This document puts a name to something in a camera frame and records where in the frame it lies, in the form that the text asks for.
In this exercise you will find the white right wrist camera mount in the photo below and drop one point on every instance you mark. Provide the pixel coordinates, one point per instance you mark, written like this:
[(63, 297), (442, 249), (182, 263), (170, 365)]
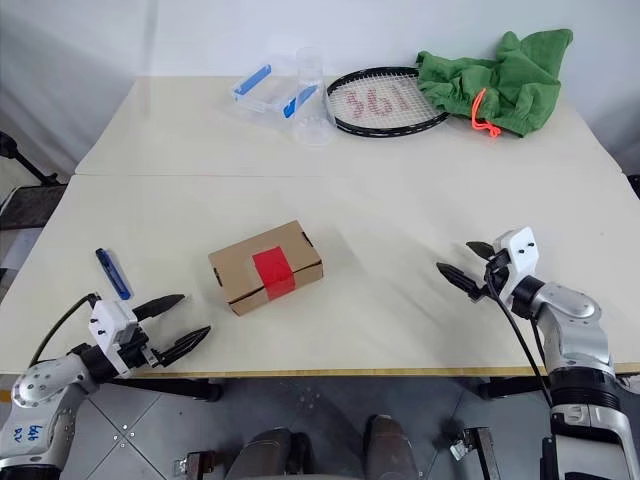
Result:
[(520, 260)]

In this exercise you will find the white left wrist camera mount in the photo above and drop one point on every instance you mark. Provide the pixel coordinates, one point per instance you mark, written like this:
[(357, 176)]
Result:
[(107, 320)]

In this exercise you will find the brown cardboard box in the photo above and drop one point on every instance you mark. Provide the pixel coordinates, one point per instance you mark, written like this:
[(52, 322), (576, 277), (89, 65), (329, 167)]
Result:
[(235, 270)]

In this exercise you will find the black table leg bar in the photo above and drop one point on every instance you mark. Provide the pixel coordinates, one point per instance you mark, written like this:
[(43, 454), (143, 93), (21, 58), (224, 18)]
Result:
[(170, 387), (515, 387)]

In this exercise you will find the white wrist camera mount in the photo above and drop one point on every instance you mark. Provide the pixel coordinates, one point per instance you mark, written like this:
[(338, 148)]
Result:
[(107, 320), (520, 260)]

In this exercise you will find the clear plastic cup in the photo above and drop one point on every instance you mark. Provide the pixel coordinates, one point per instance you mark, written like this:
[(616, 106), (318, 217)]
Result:
[(311, 110)]

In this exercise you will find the black racket with red print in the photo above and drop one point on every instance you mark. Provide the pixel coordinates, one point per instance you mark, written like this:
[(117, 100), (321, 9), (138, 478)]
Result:
[(385, 102)]

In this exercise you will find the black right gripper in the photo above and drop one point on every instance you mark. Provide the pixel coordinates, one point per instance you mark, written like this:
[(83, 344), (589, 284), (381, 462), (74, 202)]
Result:
[(495, 280)]

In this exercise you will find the clear container with blue clips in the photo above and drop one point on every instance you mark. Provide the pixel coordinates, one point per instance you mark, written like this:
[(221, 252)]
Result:
[(260, 87)]

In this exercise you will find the red tape strip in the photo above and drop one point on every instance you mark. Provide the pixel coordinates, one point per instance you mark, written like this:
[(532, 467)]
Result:
[(272, 272)]

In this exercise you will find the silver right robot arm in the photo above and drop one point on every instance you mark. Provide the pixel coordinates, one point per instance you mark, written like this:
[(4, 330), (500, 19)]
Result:
[(580, 350)]

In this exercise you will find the dark rounded robot foot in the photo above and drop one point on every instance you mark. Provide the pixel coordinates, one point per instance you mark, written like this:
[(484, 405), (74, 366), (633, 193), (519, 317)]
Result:
[(270, 455), (392, 447)]

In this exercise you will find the rusty metal bracket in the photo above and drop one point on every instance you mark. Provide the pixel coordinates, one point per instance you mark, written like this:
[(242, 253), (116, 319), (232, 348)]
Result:
[(480, 450), (197, 465)]

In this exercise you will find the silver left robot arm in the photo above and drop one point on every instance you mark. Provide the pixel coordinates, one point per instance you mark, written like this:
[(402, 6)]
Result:
[(45, 390)]

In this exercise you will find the black tripod stand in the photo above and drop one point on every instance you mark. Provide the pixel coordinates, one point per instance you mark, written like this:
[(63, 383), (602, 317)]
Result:
[(27, 162)]

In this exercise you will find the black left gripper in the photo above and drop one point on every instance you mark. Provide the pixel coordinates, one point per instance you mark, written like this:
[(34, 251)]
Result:
[(137, 356)]

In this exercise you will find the blue pen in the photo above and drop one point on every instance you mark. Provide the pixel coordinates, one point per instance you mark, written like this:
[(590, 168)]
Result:
[(114, 272)]

